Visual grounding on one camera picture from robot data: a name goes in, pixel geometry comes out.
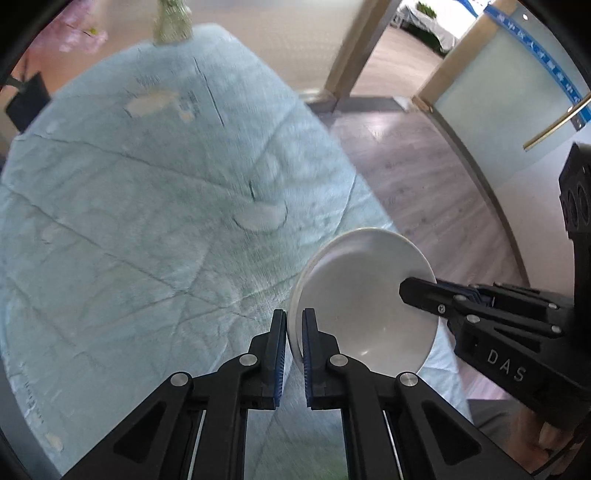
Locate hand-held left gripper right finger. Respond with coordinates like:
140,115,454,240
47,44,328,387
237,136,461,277
302,308,532,480

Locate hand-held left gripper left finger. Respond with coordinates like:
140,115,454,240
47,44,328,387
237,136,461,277
60,308,288,480

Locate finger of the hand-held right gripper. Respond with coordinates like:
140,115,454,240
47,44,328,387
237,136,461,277
436,279,575,311
399,277,565,339

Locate white round dish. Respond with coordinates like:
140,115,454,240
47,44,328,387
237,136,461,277
287,227,439,376

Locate person's right hand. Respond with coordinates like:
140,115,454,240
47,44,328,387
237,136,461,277
538,408,575,450

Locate frosted glass door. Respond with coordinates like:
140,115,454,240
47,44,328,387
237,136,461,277
413,0,591,287

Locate light blue quilted blanket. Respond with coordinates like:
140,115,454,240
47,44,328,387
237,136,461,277
0,23,474,480

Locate blue door strip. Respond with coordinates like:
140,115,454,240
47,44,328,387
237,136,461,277
482,0,587,132

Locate white draped table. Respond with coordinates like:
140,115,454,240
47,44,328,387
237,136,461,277
399,0,462,51

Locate pink artificial flowers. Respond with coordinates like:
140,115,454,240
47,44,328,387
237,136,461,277
34,4,109,58

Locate gold door handle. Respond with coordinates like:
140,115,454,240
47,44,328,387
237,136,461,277
523,95,591,151

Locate wooden door frame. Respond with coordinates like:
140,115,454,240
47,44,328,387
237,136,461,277
323,0,393,100

